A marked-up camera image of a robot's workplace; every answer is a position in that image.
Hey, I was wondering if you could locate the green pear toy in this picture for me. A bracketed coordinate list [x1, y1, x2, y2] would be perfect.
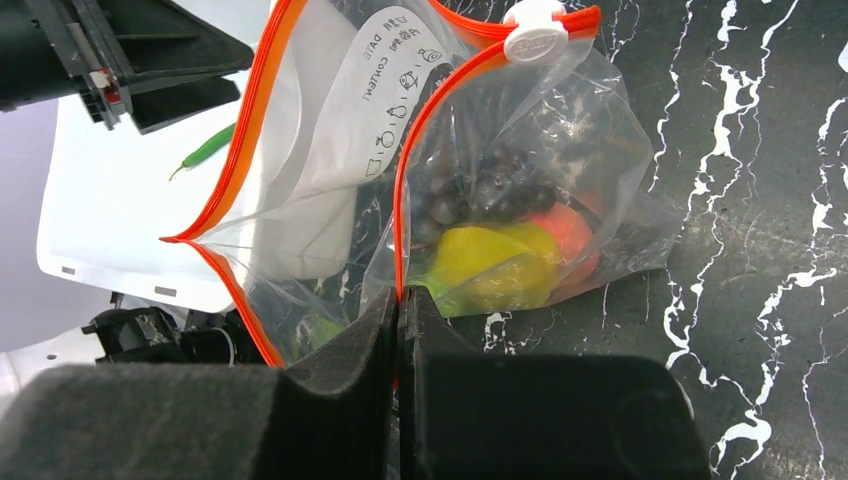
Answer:
[293, 314, 346, 359]

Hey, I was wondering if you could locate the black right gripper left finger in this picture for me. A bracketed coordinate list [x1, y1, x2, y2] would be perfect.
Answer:
[1, 288, 398, 479]

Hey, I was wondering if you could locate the white plastic bin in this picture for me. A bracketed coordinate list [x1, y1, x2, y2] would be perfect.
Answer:
[36, 0, 293, 314]

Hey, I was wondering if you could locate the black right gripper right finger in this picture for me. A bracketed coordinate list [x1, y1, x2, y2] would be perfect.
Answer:
[398, 287, 710, 479]

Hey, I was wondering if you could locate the clear orange zip bag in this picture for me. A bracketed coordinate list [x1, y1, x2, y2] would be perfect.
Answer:
[174, 1, 681, 366]

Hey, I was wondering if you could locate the green chili pepper toy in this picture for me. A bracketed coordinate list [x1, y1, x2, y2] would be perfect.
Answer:
[168, 123, 237, 181]

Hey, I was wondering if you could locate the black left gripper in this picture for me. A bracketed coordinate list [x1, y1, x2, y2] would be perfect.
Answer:
[1, 0, 254, 134]

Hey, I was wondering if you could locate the orange peach toy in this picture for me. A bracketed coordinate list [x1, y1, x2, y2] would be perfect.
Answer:
[530, 203, 599, 288]

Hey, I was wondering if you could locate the yellow starfruit toy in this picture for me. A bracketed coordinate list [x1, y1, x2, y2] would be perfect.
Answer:
[420, 222, 562, 317]

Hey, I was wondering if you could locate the black grape bunch toy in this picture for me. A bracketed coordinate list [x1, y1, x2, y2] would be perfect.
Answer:
[406, 144, 559, 247]

